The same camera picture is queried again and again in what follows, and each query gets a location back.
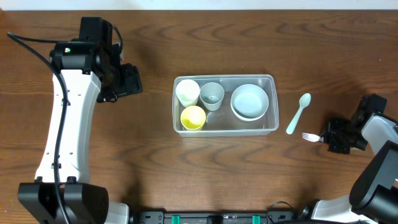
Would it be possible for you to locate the white plastic fork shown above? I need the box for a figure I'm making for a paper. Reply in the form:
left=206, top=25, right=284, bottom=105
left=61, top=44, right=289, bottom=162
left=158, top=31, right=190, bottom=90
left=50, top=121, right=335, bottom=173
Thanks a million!
left=302, top=133, right=323, bottom=142

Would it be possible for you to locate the mint green plastic spoon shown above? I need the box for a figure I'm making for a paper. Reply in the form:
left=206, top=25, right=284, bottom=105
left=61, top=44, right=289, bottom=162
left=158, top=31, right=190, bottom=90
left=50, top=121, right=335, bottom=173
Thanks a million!
left=285, top=93, right=312, bottom=134

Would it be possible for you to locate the white plastic cup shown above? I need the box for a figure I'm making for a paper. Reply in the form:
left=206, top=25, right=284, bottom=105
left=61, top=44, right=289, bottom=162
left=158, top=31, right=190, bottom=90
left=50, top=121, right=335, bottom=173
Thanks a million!
left=176, top=79, right=200, bottom=107

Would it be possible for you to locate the yellow plastic cup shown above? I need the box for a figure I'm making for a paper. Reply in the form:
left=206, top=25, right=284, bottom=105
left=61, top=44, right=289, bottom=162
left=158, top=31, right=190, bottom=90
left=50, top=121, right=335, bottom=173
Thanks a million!
left=180, top=106, right=206, bottom=131

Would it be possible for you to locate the grey plastic cup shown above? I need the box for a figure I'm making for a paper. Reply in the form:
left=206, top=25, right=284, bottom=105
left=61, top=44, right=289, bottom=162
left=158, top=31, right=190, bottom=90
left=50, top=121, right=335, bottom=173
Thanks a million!
left=200, top=82, right=224, bottom=111

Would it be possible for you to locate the grey plastic bowl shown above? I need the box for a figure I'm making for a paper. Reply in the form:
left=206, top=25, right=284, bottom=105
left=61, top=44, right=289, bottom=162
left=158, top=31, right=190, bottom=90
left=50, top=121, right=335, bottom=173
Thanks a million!
left=230, top=84, right=269, bottom=110

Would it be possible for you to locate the white plastic bowl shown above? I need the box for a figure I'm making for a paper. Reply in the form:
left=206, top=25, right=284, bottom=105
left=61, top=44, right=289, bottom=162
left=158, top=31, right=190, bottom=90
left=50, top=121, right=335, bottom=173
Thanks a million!
left=231, top=106, right=267, bottom=122

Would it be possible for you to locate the clear plastic container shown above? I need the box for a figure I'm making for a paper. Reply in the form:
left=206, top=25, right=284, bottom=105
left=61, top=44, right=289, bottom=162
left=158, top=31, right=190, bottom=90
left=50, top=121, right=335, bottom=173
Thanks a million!
left=172, top=74, right=279, bottom=137

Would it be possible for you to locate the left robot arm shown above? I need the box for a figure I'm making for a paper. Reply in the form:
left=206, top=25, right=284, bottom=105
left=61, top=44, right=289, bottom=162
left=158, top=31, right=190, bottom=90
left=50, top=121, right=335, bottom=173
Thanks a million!
left=17, top=17, right=142, bottom=223

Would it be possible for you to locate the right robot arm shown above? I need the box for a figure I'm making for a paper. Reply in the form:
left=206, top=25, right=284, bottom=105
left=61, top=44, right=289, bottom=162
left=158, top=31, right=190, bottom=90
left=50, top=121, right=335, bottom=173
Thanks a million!
left=310, top=94, right=397, bottom=223

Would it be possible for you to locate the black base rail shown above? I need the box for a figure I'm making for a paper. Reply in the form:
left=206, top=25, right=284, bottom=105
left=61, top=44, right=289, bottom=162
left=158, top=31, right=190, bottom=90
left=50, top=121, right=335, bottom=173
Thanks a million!
left=138, top=210, right=371, bottom=224

